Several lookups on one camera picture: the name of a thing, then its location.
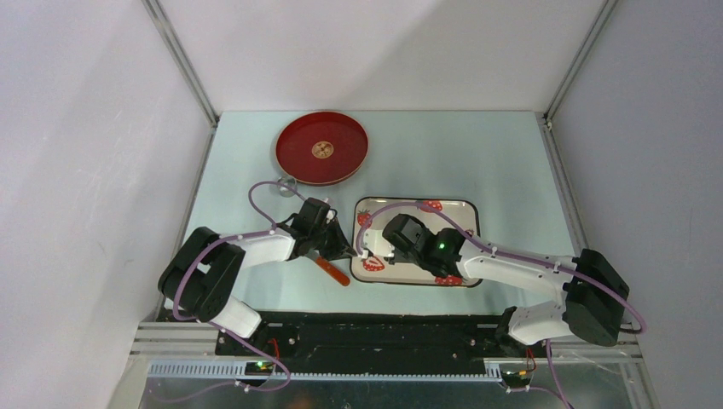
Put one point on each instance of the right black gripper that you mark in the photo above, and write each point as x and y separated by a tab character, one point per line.
396	259

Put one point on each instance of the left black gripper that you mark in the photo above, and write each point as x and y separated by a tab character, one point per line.
340	249

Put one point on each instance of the strawberry print tray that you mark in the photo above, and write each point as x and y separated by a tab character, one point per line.
378	269

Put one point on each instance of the small clear glass cup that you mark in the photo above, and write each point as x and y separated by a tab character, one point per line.
287	186

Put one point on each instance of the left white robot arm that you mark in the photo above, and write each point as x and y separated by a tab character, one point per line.
200	278

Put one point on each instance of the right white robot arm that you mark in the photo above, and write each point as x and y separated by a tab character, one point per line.
585	294

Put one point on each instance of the round red plate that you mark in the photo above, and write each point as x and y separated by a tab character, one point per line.
322	148

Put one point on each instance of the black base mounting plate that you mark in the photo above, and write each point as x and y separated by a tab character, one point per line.
387	343

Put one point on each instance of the orange handled spatula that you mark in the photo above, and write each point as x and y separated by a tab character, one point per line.
329	268

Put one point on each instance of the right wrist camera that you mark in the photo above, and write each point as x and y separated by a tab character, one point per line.
374	244

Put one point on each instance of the grey slotted cable duct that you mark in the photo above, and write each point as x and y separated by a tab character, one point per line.
251	370

